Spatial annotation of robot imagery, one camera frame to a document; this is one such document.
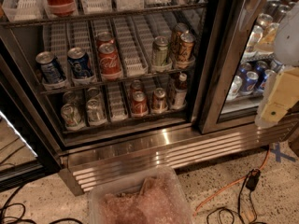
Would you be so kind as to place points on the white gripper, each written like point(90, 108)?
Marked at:
point(288, 41)

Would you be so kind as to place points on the red coke can front bottom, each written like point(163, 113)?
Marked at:
point(139, 104)

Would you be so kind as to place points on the red coke can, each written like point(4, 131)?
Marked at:
point(136, 85)
point(109, 61)
point(139, 104)
point(104, 37)

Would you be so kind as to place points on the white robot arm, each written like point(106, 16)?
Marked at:
point(286, 45)

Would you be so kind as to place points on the blue pepsi can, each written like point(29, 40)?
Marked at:
point(80, 63)
point(50, 67)
point(262, 81)

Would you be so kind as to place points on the blue pepsi can right fridge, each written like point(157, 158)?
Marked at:
point(249, 82)

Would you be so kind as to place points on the white can right fridge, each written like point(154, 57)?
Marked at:
point(234, 89)

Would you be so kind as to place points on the fridge glass door right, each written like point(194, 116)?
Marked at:
point(247, 43)

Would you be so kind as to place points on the orange brown can front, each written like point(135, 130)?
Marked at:
point(186, 44)

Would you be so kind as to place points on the orange brown can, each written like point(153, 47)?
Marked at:
point(186, 44)
point(177, 31)

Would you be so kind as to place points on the orange brown can rear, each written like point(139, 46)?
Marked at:
point(177, 31)

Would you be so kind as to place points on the brown can bottom shelf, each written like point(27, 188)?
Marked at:
point(159, 103)

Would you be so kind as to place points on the green can middle shelf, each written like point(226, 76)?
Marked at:
point(160, 48)

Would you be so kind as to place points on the red coke can rear bottom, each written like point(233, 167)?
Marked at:
point(136, 85)

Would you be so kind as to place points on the red coke can front middle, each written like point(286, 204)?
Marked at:
point(109, 61)

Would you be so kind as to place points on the silver can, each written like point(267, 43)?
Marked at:
point(94, 93)
point(71, 97)
point(72, 118)
point(95, 112)

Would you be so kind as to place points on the red coke can rear middle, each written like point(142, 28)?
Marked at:
point(104, 37)

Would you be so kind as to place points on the silver can front left bottom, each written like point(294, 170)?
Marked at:
point(72, 118)

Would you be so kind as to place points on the silver can rear left bottom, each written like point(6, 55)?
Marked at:
point(71, 97)

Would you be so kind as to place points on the stainless fridge base grille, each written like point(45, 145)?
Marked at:
point(174, 147)

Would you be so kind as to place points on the blue pepsi can far left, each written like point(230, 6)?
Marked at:
point(50, 67)

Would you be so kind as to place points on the black power adapter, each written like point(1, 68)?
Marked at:
point(253, 179)

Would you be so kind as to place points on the dark glass bottle white label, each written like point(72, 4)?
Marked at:
point(180, 90)

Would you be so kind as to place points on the clear plastic bin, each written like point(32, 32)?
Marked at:
point(153, 196)

